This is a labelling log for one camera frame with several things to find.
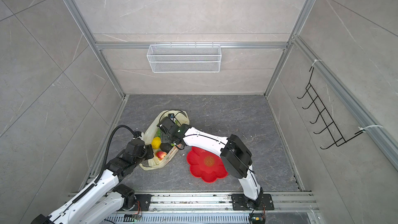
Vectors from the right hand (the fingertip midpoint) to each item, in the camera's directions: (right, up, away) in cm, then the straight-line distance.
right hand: (167, 134), depth 86 cm
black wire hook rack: (+75, +3, -25) cm, 79 cm away
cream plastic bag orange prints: (+4, +5, -22) cm, 23 cm away
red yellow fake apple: (-4, -11, -1) cm, 12 cm away
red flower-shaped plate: (+24, -18, -1) cm, 30 cm away
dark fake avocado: (-1, -7, +2) cm, 8 cm away
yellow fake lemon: (-8, -5, +4) cm, 10 cm away
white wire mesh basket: (+8, +48, +15) cm, 51 cm away
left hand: (-8, -5, -3) cm, 10 cm away
